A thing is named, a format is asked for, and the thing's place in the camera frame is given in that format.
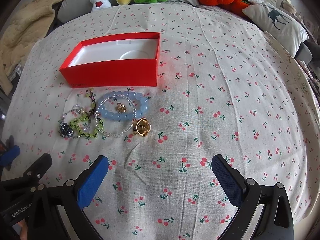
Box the black bead charm bracelet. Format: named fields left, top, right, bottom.
left=58, top=103, right=85, bottom=139

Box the cherry print bed sheet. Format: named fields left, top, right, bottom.
left=3, top=3, right=319, bottom=239

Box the beige quilted blanket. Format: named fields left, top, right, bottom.
left=1, top=0, right=63, bottom=95

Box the clear crystal bead bracelet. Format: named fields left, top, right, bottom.
left=94, top=95, right=138, bottom=138

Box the green bead bracelet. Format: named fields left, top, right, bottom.
left=69, top=87, right=105, bottom=140

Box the blue bead bracelet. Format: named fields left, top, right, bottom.
left=95, top=90, right=150, bottom=123

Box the large gold ring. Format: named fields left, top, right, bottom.
left=132, top=117, right=152, bottom=137

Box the white deer print pillow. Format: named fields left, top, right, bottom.
left=242, top=2, right=309, bottom=56

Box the red cardboard box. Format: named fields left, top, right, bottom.
left=59, top=32, right=161, bottom=88

